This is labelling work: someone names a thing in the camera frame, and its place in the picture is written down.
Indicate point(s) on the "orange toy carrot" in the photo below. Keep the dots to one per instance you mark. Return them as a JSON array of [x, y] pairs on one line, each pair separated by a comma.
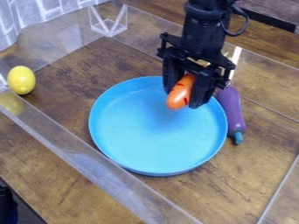
[[181, 94]]

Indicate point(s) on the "clear acrylic barrier wall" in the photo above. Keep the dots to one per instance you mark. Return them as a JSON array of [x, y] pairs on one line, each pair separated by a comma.
[[248, 185]]

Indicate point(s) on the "black bar in background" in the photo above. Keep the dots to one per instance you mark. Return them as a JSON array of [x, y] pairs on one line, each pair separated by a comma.
[[278, 23]]

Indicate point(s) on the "blue round plate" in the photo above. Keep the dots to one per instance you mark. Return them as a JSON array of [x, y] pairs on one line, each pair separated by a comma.
[[147, 138]]

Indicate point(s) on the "yellow toy lemon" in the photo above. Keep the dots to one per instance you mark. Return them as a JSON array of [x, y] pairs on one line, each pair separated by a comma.
[[22, 80]]

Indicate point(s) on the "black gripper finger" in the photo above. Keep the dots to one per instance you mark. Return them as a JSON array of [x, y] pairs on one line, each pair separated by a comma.
[[203, 87], [173, 72]]

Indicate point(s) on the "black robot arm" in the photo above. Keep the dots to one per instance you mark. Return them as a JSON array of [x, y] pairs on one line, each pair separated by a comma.
[[206, 5]]

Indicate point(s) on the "purple toy eggplant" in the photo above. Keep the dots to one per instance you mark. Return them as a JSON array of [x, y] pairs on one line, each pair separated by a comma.
[[229, 98]]

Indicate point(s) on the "white grey curtain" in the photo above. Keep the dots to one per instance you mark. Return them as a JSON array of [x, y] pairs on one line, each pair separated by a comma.
[[22, 13]]

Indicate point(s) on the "clear acrylic triangle bracket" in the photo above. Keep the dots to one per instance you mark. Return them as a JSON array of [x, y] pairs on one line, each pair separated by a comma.
[[106, 26]]

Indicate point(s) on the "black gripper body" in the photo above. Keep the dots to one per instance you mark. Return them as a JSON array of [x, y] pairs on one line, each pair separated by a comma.
[[198, 47]]

